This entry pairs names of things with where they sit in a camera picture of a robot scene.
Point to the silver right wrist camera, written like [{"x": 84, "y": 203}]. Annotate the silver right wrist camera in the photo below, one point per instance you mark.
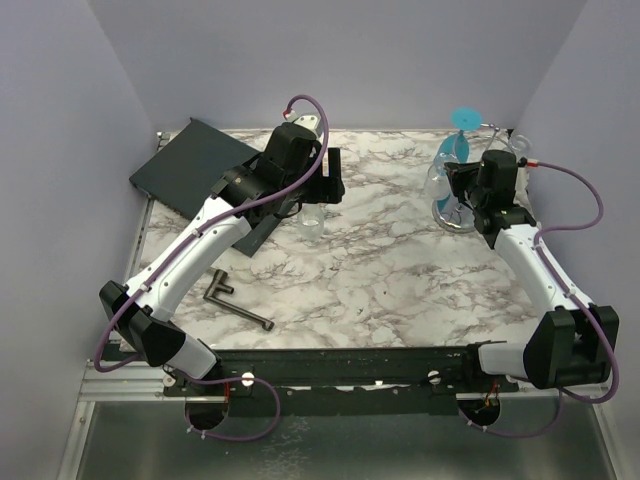
[{"x": 525, "y": 172}]

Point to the blue wine glass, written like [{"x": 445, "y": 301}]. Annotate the blue wine glass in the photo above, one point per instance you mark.
[{"x": 464, "y": 120}]

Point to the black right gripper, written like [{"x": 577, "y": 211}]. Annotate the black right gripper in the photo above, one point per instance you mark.
[{"x": 459, "y": 174}]

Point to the aluminium extrusion frame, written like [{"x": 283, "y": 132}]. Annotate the aluminium extrusion frame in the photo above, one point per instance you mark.
[{"x": 135, "y": 383}]

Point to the chrome wine glass rack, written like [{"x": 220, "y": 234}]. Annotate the chrome wine glass rack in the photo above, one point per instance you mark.
[{"x": 455, "y": 217}]

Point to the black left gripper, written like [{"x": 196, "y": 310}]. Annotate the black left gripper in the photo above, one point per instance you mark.
[{"x": 328, "y": 189}]

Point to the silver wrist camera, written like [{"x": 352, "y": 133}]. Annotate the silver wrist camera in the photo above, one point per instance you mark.
[
  {"x": 525, "y": 172},
  {"x": 311, "y": 121}
]

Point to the dark grey flat box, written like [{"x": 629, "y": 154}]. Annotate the dark grey flat box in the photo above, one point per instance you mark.
[{"x": 183, "y": 173}]

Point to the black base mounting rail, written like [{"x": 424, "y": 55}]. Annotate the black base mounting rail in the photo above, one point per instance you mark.
[{"x": 341, "y": 382}]

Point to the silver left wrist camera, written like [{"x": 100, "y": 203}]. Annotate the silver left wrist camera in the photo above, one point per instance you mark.
[{"x": 311, "y": 121}]

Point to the dark metal T-handle tool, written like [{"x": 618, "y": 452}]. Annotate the dark metal T-handle tool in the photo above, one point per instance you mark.
[{"x": 219, "y": 286}]

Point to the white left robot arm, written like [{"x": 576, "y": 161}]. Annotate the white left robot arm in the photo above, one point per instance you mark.
[{"x": 141, "y": 310}]

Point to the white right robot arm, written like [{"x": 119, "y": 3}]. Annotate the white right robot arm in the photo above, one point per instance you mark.
[{"x": 574, "y": 341}]

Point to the clear ribbed wine glass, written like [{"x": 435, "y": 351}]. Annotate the clear ribbed wine glass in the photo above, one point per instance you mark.
[{"x": 310, "y": 221}]

